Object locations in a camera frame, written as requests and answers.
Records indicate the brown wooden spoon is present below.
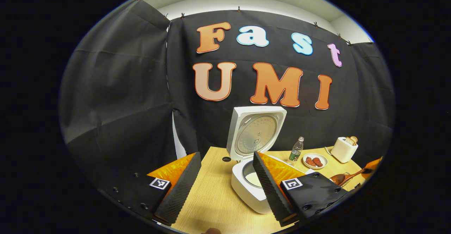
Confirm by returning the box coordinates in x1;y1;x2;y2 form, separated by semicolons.
330;168;375;186

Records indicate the round white plate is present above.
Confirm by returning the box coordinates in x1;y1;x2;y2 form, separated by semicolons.
302;153;328;170

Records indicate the white rice pile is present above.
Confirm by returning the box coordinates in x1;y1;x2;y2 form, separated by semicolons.
245;172;263;188

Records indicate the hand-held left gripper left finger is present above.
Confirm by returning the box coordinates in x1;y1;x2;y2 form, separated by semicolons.
106;152;202;227

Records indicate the white rice cooker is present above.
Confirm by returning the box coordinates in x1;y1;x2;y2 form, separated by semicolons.
226;106;306;215

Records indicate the white toaster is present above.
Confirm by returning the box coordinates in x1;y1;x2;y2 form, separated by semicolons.
330;137;359;164

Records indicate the clear plastic water bottle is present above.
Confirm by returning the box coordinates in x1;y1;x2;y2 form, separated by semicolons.
288;136;304;166

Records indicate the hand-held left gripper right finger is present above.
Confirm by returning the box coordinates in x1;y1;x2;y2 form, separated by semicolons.
253;152;350;227

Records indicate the black backdrop cloth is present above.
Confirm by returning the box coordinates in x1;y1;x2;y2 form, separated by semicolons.
59;0;395;192

